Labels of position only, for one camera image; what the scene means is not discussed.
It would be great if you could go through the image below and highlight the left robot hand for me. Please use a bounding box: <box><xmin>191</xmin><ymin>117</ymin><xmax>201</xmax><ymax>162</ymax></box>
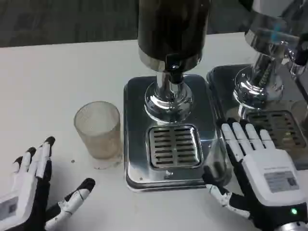
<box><xmin>0</xmin><ymin>136</ymin><xmax>96</xmax><ymax>231</ymax></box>

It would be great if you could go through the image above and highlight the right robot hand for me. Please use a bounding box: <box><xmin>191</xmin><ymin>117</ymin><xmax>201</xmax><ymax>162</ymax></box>
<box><xmin>202</xmin><ymin>117</ymin><xmax>308</xmax><ymax>231</ymax></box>

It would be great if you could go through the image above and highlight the steel drip grid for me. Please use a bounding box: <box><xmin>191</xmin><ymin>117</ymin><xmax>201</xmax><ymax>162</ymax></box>
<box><xmin>245</xmin><ymin>110</ymin><xmax>307</xmax><ymax>149</ymax></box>
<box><xmin>146</xmin><ymin>124</ymin><xmax>204</xmax><ymax>170</ymax></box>

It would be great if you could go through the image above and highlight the steel drip tray base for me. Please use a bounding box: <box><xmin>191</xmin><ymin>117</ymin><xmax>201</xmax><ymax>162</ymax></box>
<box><xmin>207</xmin><ymin>64</ymin><xmax>308</xmax><ymax>170</ymax></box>
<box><xmin>123</xmin><ymin>74</ymin><xmax>218</xmax><ymax>193</ymax></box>

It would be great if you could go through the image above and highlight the clear ribbed glass cup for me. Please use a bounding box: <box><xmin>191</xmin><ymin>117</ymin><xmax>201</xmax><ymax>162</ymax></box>
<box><xmin>73</xmin><ymin>101</ymin><xmax>122</xmax><ymax>169</ymax></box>

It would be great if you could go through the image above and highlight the chrome drink dispenser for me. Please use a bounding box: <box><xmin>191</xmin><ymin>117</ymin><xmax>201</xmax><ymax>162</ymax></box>
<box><xmin>232</xmin><ymin>0</ymin><xmax>308</xmax><ymax>116</ymax></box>

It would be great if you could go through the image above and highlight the black dispenser tap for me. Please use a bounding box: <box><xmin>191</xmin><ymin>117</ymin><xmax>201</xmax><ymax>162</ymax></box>
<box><xmin>285</xmin><ymin>31</ymin><xmax>308</xmax><ymax>76</ymax></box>
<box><xmin>165</xmin><ymin>53</ymin><xmax>186</xmax><ymax>84</ymax></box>

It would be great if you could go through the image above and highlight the dark-tank drink dispenser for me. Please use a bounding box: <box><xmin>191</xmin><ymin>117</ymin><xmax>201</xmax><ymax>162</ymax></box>
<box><xmin>136</xmin><ymin>0</ymin><xmax>210</xmax><ymax>124</ymax></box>

